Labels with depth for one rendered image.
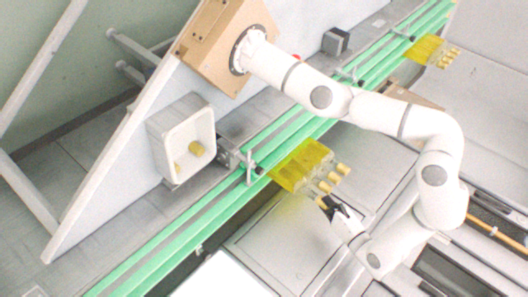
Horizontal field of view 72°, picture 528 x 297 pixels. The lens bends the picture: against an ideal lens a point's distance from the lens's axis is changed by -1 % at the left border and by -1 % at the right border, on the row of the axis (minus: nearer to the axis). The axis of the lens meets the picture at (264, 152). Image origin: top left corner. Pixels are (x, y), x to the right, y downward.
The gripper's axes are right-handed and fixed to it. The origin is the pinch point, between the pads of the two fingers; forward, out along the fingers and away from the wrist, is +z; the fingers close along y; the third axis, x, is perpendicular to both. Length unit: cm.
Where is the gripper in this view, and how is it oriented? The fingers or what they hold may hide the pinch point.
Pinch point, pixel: (327, 205)
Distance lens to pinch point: 127.0
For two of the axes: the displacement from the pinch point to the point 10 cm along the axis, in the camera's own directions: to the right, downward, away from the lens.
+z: -5.3, -6.5, 5.4
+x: -8.4, 3.6, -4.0
